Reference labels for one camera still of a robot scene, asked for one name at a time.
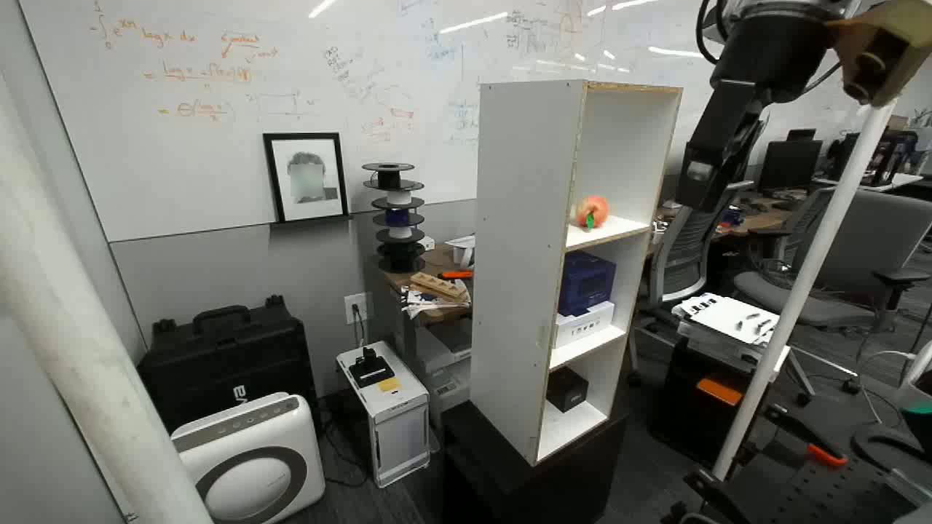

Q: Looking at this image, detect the slim white pole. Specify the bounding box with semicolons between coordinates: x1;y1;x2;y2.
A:
712;98;901;484

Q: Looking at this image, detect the white flat box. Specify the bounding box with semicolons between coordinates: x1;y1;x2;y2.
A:
555;298;617;349

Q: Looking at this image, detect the white wall outlet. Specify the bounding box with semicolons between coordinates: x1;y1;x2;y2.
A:
341;292;374;325

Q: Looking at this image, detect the black filament spool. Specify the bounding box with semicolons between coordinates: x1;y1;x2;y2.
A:
374;229;428;276

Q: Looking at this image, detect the white mug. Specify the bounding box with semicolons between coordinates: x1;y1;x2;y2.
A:
444;234;478;267

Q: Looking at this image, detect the peach plushie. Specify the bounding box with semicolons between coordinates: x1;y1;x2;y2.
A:
575;196;616;234

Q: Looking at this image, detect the framed portrait picture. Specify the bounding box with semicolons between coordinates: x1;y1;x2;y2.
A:
262;130;352;228

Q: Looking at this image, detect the whiteboard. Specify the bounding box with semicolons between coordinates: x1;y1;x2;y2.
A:
15;0;932;245

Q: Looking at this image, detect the wooden block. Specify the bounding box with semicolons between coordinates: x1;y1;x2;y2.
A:
409;270;473;301

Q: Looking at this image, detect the brown wooden desk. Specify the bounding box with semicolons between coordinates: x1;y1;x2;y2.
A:
716;204;795;241

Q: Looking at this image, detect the black device with handle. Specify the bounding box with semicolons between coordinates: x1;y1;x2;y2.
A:
348;344;399;391

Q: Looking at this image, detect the orange handled tool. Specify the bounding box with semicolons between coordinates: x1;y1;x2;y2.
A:
760;401;852;471

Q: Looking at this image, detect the large grey office chair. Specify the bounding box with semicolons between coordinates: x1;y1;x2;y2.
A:
732;186;932;401

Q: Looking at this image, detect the white shelf unit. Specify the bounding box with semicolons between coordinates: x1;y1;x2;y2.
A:
470;78;686;468

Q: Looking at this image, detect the blue box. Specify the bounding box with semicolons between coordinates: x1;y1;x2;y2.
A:
556;250;617;321

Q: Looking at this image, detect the tan wrist camera mount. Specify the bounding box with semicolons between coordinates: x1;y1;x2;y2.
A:
830;0;932;110

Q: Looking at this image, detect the empty grey spool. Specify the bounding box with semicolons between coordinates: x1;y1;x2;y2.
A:
365;178;428;209

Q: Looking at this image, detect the white tray with tools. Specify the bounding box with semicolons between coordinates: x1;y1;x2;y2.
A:
671;292;785;349

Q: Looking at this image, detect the black hard case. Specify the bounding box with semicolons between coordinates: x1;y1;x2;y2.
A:
135;295;320;434

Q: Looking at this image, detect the blue filament spool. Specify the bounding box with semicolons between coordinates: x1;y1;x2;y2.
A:
371;199;428;235

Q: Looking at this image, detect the thick white pole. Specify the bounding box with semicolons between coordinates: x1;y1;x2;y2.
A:
0;75;217;524

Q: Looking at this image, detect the black crate with orange label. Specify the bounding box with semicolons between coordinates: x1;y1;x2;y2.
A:
647;330;795;468

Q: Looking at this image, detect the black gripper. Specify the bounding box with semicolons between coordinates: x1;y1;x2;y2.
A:
674;75;772;212

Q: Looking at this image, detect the white air purifier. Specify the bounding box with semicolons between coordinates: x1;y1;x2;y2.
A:
170;391;329;524

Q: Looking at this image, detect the white mini tower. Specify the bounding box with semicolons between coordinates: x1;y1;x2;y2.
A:
335;338;434;491

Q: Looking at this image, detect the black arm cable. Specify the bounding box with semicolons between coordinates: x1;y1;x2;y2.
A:
693;0;735;69

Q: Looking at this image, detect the grey mesh office chair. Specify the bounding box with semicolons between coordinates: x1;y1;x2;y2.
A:
645;184;759;314

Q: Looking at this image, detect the crumpled white paper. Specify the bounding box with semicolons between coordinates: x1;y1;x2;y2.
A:
398;286;446;322

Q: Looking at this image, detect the black cabinet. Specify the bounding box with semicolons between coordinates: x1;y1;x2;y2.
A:
441;399;629;524

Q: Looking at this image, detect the grey desk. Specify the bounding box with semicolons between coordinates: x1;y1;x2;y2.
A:
374;245;478;416

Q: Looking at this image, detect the black computer monitor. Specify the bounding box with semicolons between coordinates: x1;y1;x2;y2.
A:
756;137;829;196

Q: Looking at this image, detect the empty black spool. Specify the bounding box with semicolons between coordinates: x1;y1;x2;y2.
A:
361;161;418;188

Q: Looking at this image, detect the small black box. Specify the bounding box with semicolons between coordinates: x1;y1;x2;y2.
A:
546;365;591;413

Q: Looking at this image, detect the black pole base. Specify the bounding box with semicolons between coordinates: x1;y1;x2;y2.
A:
664;448;932;524

